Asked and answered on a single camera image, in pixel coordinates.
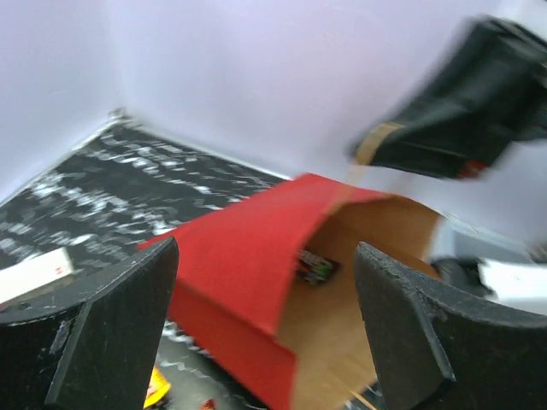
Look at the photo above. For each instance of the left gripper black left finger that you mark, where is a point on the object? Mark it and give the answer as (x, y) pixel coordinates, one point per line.
(91, 343)

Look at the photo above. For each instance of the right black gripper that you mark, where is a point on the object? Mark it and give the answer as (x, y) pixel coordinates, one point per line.
(490, 94)

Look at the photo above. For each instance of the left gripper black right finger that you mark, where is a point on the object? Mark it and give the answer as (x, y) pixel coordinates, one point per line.
(437, 347)

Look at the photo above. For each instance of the yellow peanut candy packet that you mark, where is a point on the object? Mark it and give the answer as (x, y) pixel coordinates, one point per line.
(157, 396)

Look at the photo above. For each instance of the purple snack wrapper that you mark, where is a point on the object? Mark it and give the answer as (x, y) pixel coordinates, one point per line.
(315, 269)

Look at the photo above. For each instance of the red brown paper bag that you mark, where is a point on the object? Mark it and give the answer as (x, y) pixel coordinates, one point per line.
(291, 344)

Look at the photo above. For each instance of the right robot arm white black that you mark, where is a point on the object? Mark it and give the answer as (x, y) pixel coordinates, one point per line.
(514, 285)

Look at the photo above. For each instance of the small white red box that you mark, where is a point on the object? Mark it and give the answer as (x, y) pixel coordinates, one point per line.
(35, 274)

